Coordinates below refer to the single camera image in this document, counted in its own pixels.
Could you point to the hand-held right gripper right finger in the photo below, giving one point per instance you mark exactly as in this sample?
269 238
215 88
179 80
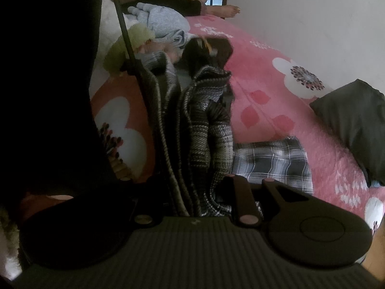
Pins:
237 195

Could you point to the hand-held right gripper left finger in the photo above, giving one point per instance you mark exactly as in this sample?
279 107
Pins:
150 198

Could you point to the light grey garment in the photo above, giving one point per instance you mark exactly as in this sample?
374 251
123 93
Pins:
162 21

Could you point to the pink floral blanket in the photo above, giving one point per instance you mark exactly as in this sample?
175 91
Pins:
270 75

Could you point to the black rod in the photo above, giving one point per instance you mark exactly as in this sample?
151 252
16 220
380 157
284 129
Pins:
120 15

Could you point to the dark grey pillow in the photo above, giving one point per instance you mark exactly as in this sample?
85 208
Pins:
352 120

